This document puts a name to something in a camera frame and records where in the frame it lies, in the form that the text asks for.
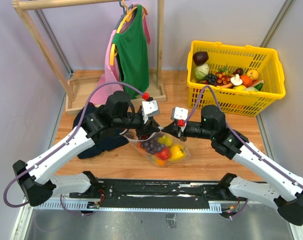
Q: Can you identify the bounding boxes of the purple grape bunch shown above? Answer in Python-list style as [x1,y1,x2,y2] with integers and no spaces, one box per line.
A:
[139,137,165,155]

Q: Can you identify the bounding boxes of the green tank top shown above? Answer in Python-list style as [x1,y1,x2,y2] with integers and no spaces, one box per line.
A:
[112,4,149,93]

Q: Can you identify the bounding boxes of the dark navy cloth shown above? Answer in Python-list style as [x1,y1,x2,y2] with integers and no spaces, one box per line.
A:
[71,102,130,160]

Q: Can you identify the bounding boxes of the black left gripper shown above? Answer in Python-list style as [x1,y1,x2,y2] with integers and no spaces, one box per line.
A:
[113,111,161,139]

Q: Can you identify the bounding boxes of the yellow peach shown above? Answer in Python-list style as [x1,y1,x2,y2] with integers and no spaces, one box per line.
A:
[246,69,259,81]

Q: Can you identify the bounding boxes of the white mushroom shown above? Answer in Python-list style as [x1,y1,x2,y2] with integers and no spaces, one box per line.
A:
[230,73,243,87]

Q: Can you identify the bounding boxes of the watermelon slice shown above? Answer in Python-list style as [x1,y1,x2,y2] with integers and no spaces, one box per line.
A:
[249,80,264,92]

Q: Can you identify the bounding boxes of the dark purple round fruit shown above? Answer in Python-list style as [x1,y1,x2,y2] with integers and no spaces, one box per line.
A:
[192,51,209,66]

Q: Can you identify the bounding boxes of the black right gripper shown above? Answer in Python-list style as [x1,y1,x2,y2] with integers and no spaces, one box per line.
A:
[161,120,215,142]

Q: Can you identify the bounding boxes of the green cabbage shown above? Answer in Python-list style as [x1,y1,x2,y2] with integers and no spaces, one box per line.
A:
[194,63,210,81]

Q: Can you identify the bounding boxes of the yellow clothes hanger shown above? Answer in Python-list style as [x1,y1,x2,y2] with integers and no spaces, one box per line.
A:
[109,6,148,66]

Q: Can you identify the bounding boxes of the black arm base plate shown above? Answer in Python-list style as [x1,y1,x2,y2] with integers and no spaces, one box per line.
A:
[69,177,249,208]

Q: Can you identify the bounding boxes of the pink shirt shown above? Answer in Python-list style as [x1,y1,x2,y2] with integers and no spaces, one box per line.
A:
[89,2,151,105]

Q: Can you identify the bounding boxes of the yellow plastic basket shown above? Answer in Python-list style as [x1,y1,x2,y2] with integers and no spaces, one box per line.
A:
[187,40,286,117]

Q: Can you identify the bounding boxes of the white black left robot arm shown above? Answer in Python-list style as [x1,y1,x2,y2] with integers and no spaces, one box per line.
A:
[12,91,160,207]

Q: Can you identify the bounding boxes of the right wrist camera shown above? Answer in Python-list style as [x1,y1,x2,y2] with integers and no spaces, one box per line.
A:
[171,106,189,127]

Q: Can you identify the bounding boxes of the clear dotted zip top bag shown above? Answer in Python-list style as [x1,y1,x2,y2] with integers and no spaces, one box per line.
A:
[124,131,191,167]

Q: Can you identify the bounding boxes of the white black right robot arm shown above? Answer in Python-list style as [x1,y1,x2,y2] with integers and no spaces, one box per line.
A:
[163,105,303,226]

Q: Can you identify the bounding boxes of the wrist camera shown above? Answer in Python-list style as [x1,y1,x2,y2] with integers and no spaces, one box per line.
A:
[171,106,189,127]
[141,92,160,120]

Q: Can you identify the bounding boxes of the orange fruit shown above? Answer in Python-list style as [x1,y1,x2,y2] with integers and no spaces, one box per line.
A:
[155,159,167,167]

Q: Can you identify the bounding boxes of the wooden clothes rack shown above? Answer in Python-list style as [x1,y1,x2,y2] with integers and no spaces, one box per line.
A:
[12,0,167,115]

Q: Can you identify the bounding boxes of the yellow bell pepper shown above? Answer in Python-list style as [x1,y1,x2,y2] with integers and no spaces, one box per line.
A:
[169,144,186,162]
[157,135,173,147]

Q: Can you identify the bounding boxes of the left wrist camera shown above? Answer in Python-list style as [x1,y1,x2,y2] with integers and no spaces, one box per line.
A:
[141,92,160,120]

